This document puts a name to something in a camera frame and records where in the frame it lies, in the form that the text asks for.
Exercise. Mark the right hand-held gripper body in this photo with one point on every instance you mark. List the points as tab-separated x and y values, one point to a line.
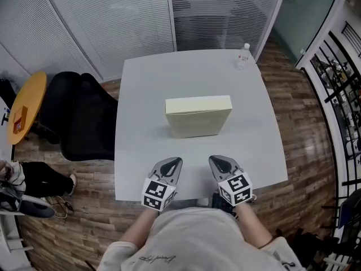
235	189

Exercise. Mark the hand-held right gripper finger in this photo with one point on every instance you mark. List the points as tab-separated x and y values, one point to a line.
216	171
232	165

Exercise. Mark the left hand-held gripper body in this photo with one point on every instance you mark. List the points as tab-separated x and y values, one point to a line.
156	195

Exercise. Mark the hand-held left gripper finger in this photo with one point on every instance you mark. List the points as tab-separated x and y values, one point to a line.
177	175
156	169

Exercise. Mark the pale yellow box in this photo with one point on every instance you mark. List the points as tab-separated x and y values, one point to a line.
197	120

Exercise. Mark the person's right forearm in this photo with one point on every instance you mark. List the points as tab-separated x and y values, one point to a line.
252	224

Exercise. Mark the person's left forearm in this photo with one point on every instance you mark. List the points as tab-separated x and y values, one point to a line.
141	226

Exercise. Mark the black battery pack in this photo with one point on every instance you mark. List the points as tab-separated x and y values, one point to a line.
221	205

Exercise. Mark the person's white t-shirt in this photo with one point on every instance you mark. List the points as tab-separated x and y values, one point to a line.
197	241

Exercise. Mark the black office chair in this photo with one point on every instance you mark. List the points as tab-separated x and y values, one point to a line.
84	117

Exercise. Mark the clear plastic water bottle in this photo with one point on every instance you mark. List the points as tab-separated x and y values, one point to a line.
243	58

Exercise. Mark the black metal railing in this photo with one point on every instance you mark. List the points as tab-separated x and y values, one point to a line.
338	109

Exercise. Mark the grey stool seat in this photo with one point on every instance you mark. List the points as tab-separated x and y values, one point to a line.
36	209

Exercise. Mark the small orange box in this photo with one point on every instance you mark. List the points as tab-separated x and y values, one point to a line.
20	118

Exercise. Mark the round orange table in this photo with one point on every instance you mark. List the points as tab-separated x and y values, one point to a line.
31	95

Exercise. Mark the white shelf unit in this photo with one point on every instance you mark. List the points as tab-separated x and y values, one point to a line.
11	236

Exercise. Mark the frosted glass door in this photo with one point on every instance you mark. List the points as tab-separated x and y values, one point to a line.
304	15

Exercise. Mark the black bag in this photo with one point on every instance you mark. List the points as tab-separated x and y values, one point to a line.
7	93

